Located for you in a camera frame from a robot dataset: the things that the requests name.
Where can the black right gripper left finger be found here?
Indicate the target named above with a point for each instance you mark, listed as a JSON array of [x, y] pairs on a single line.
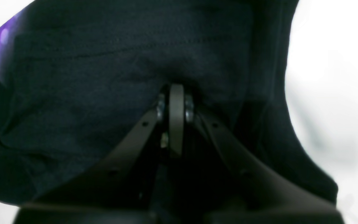
[[117, 189]]

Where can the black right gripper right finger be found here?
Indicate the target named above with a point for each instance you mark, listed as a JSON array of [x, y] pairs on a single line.
[[273, 199]]

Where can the black T-shirt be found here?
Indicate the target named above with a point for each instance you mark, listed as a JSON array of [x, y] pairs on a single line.
[[76, 75]]

